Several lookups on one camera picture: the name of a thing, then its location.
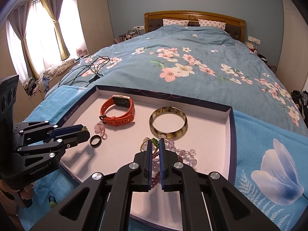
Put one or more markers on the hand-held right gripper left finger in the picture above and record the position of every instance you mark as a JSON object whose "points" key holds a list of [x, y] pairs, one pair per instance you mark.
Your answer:
{"points": [[149, 168]]}

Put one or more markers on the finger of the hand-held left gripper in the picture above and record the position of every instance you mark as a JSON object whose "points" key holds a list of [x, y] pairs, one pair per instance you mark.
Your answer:
{"points": [[77, 138], [67, 130]]}

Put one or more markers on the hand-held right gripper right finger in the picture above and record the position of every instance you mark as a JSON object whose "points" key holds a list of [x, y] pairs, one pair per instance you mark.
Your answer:
{"points": [[162, 168]]}

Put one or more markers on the shallow dark blue box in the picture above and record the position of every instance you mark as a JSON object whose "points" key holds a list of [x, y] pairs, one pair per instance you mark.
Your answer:
{"points": [[115, 158]]}

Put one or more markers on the person's left hand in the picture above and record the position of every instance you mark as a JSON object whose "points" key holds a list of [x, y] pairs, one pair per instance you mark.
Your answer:
{"points": [[27, 191]]}

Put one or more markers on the brown marbled bangle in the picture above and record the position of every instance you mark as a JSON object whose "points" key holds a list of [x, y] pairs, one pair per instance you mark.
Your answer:
{"points": [[168, 136]]}

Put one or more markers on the orange smartwatch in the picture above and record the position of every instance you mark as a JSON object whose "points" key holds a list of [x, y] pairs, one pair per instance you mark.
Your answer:
{"points": [[125, 115]]}

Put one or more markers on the black charger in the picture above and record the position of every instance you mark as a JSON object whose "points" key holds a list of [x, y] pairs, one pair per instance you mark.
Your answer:
{"points": [[93, 79]]}

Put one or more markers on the pile of clothes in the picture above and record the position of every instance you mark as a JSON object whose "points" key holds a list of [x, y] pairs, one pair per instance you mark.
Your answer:
{"points": [[57, 67]]}

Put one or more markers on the small pink fan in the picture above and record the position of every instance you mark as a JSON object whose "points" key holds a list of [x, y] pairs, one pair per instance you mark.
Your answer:
{"points": [[80, 52]]}

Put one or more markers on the cosmetics on nightstand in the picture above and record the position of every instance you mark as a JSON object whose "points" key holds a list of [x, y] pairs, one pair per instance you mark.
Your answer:
{"points": [[130, 35]]}

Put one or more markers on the grey and gold curtain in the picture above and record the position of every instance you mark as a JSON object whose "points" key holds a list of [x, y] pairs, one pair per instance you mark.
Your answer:
{"points": [[56, 7], [19, 21]]}

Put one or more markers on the blue floral duvet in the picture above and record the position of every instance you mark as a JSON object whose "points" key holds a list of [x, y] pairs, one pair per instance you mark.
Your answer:
{"points": [[204, 48]]}

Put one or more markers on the white patterned pillow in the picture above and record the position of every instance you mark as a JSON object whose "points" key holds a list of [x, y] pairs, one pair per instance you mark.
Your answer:
{"points": [[213, 24], [175, 22]]}

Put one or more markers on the nightstand clutter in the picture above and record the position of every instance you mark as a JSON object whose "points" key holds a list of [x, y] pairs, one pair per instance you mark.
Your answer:
{"points": [[262, 57]]}

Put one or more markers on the dark clothes heap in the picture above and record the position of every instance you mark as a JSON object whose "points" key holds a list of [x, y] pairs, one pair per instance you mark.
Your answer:
{"points": [[299, 97]]}

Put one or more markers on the wooden headboard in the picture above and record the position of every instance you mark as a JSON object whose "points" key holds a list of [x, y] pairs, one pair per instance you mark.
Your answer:
{"points": [[192, 14]]}

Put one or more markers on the white wall socket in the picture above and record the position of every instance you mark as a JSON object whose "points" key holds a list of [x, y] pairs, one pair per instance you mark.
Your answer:
{"points": [[253, 39]]}

